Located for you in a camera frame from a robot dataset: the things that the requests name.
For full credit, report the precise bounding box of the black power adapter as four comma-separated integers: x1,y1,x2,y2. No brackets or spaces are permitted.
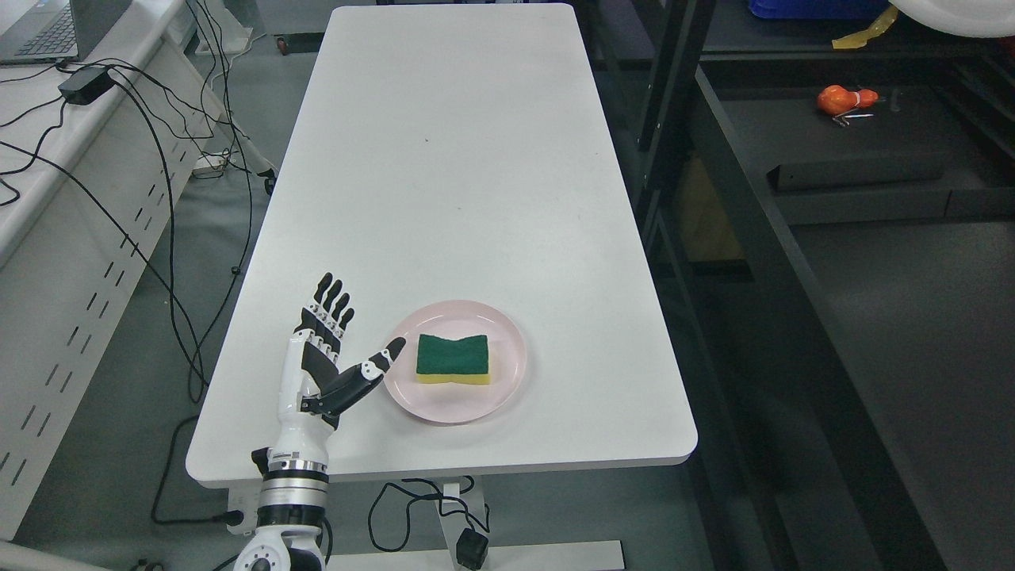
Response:
58,66,115,108

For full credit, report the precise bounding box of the white side desk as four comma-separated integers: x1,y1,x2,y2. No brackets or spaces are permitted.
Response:
1,1,226,541

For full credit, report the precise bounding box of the yellow tape strip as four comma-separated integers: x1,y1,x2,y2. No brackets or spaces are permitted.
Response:
831,4,899,51

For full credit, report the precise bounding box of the black power brick under table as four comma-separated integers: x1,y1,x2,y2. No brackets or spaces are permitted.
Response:
454,528,489,570

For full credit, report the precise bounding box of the black cable on desk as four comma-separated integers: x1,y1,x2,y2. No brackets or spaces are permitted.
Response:
0,59,255,404

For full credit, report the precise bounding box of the black metal shelf rack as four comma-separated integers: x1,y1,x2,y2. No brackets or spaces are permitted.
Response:
579,1,1013,570

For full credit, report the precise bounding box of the white power strip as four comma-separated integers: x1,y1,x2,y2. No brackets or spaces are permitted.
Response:
191,153,229,179

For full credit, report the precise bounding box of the grey laptop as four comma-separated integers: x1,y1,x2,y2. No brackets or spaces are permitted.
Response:
1,1,132,66

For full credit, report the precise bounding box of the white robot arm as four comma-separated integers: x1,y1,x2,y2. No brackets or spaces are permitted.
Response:
233,447,329,570

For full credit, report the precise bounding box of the blue plastic bin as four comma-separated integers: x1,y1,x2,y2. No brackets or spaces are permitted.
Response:
748,0,891,21

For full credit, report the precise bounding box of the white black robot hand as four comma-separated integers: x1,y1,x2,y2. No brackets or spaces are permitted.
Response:
267,274,406,471

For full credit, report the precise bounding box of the green yellow sponge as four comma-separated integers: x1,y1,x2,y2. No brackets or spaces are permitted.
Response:
416,334,492,385

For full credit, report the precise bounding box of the pink round plate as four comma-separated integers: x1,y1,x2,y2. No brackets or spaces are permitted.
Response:
385,300,528,425

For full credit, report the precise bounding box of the orange plastic toy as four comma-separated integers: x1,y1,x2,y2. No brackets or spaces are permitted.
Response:
817,84,879,117

